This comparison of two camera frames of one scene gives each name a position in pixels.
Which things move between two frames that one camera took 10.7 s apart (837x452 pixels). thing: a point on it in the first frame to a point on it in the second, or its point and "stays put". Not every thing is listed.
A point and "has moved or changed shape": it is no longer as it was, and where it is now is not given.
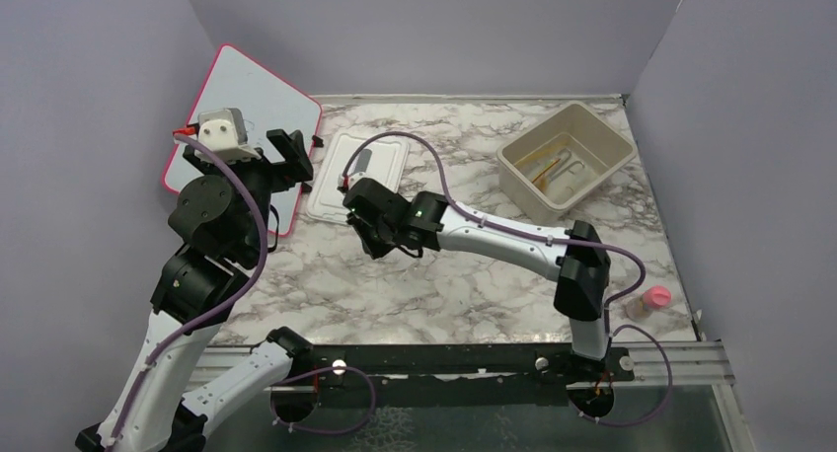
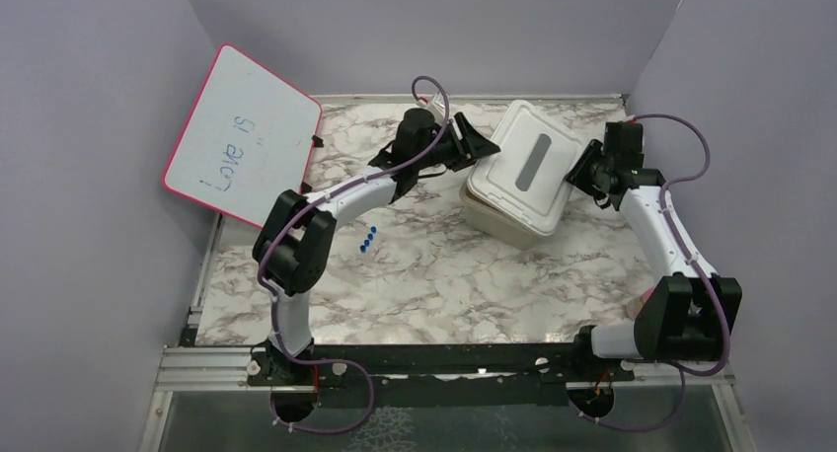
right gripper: x=375 y=249 to x=577 y=175
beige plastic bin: x=558 y=162 has moved or changed shape
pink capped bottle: x=642 y=307 stays put
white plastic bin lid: x=345 y=156 to x=527 y=179
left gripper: x=287 y=173 to x=470 y=147
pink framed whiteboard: x=270 y=103 stays put
